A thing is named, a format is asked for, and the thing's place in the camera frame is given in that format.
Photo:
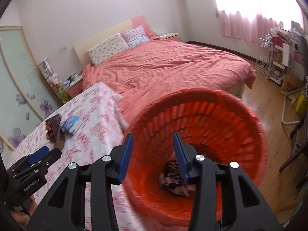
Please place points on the person's left hand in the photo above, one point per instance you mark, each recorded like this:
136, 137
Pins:
20, 217

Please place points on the red paper bag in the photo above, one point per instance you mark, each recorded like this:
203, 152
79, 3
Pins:
281, 43

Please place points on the cream and pink bed headboard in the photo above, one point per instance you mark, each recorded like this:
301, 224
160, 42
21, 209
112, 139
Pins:
96, 41

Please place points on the yellow box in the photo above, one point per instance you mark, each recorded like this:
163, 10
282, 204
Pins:
301, 103

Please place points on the pale plush toys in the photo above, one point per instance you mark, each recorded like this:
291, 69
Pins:
54, 79

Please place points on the clear display tube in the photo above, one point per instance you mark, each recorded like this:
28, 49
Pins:
45, 67

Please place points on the bed with salmon cover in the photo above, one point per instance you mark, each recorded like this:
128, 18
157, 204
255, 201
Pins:
168, 72

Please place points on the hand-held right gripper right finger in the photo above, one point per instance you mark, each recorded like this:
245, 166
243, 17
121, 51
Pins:
181, 158

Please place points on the white wall switch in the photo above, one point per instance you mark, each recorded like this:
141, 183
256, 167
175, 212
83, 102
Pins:
63, 48

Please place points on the yellow green plush toy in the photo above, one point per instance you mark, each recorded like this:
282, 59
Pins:
63, 93

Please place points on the pink nightstand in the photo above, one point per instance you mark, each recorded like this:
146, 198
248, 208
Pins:
74, 90

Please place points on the white metal frame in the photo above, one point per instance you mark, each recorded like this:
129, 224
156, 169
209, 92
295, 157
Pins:
284, 110

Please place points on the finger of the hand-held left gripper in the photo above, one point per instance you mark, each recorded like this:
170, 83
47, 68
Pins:
38, 155
53, 155

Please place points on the cream nightstand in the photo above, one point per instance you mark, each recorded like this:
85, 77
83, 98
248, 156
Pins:
169, 36

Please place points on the pink striped pillow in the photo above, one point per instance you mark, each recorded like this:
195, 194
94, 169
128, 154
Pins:
134, 36

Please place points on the wardrobe with flower-print sliding doors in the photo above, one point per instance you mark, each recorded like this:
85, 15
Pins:
19, 77

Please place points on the black mug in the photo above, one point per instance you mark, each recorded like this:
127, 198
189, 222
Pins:
71, 78

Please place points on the black floral cloth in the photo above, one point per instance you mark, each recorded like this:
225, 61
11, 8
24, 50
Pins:
171, 169

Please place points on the dark wooden chair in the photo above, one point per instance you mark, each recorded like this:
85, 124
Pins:
297, 134

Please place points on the blue box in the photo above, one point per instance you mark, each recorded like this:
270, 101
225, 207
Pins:
71, 124

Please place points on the pink curtain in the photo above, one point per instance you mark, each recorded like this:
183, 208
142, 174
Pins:
252, 24

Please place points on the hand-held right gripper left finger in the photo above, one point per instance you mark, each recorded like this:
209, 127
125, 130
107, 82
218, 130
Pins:
125, 158

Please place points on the red plastic basket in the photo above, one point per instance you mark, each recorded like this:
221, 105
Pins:
216, 125

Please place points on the floral pillow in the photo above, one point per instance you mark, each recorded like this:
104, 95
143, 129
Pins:
108, 49

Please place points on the cardboard box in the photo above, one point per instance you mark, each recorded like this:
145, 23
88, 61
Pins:
290, 84

